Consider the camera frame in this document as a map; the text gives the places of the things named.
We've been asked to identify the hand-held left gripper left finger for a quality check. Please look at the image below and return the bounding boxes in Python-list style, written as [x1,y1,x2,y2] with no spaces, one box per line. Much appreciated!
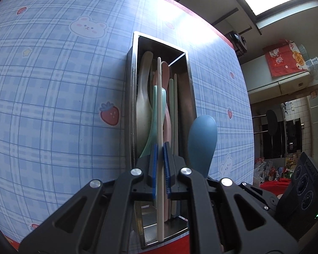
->
[20,144,159,254]

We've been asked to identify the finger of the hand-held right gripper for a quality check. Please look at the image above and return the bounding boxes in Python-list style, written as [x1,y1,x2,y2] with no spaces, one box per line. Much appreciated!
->
[240,181,280,215]

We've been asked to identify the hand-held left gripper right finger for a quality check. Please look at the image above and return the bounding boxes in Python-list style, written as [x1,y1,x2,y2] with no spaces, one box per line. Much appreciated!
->
[162,142,300,254]

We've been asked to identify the blue spoon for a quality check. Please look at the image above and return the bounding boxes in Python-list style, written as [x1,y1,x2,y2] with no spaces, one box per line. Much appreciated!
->
[188,115,218,180]

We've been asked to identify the mint green spoon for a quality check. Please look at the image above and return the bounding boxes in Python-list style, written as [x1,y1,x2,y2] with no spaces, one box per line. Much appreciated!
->
[139,85,167,159]

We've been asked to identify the stainless steel utensil tray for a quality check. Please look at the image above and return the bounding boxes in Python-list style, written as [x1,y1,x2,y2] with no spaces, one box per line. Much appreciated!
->
[124,31,198,246]

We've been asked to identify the beige spoon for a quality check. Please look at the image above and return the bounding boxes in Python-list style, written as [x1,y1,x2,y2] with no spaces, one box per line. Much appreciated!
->
[136,51,154,159]

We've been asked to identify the beige chopstick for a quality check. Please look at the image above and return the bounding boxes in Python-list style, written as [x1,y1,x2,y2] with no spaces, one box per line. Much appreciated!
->
[156,57,165,242]

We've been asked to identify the pink spoon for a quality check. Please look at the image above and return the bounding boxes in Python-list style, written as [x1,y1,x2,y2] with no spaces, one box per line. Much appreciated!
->
[152,61,173,151]

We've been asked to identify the red bin of packets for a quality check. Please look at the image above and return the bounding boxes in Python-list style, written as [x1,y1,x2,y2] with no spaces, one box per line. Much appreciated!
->
[253,157,300,191]

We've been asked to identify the dark kitchen cabinet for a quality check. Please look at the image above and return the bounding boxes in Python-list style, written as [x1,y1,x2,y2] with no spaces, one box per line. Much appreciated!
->
[279,102,312,159]

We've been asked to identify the black round chair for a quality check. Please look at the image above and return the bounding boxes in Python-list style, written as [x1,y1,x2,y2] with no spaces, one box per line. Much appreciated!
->
[254,108,280,159]

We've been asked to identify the blue plaid bear-print mat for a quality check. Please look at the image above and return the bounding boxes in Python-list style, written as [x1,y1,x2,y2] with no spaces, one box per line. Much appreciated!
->
[0,0,255,241]

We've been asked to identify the clear plastic containers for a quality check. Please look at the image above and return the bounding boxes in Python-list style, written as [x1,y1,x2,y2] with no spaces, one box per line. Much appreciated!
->
[303,57,318,78]

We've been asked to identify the red printed cloth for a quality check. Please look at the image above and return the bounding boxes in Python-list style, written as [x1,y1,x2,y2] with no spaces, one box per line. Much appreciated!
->
[262,39,309,78]

